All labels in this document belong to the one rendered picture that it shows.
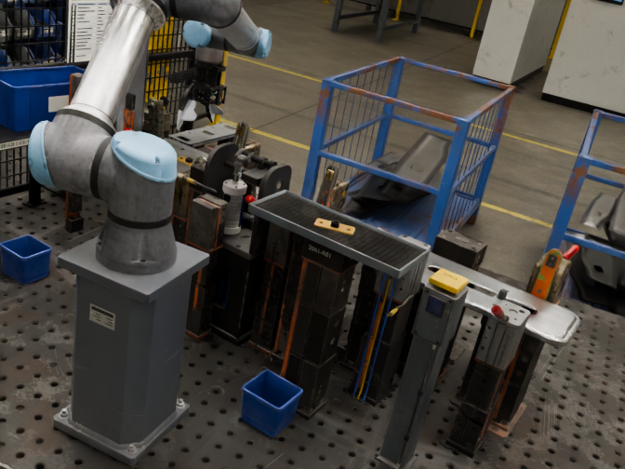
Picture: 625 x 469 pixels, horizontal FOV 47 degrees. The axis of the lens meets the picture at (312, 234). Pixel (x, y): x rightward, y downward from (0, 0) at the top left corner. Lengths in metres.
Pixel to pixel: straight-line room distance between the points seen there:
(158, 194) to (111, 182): 0.08
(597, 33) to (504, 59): 1.11
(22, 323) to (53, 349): 0.13
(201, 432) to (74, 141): 0.68
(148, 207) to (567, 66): 8.49
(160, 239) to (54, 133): 0.26
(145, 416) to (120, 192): 0.47
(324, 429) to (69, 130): 0.85
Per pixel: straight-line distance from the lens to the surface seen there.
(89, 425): 1.56
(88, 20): 2.51
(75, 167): 1.32
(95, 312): 1.39
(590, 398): 2.10
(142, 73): 2.32
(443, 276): 1.40
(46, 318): 1.94
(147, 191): 1.28
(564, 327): 1.73
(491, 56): 9.63
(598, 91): 9.55
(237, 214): 1.79
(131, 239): 1.32
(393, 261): 1.41
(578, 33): 9.48
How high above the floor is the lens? 1.77
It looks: 25 degrees down
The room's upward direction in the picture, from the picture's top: 11 degrees clockwise
